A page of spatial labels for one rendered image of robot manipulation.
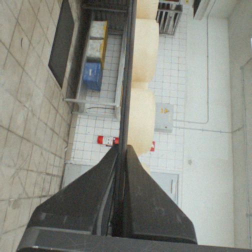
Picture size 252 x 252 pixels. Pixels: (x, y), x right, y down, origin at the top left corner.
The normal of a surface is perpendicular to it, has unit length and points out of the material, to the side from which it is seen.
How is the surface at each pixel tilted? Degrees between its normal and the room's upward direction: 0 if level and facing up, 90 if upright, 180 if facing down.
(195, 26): 90
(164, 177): 90
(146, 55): 89
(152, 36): 90
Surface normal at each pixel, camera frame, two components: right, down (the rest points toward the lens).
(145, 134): -0.03, 0.38
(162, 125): 0.03, -0.27
